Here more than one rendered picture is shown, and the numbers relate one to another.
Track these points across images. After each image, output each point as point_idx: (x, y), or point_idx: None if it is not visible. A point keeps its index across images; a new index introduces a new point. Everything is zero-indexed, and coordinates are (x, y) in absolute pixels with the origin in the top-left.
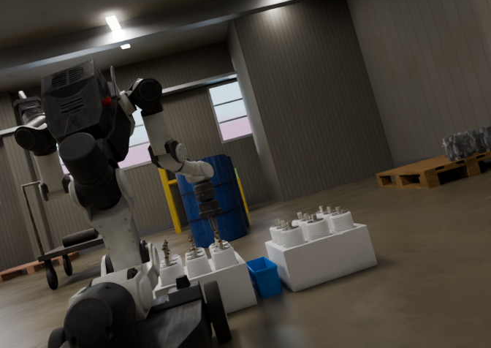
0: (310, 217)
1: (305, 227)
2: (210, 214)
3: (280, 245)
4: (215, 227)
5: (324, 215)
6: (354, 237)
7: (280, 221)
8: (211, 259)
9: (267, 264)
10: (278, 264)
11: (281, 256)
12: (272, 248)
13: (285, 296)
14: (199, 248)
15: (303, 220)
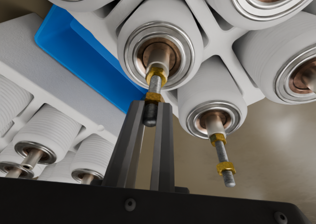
0: (21, 177)
1: (12, 149)
2: (62, 209)
3: (57, 110)
4: (129, 107)
5: (1, 176)
6: None
7: (25, 164)
8: (245, 97)
9: (124, 101)
10: (87, 85)
11: (8, 52)
12: (90, 114)
13: None
14: (279, 73)
15: (19, 168)
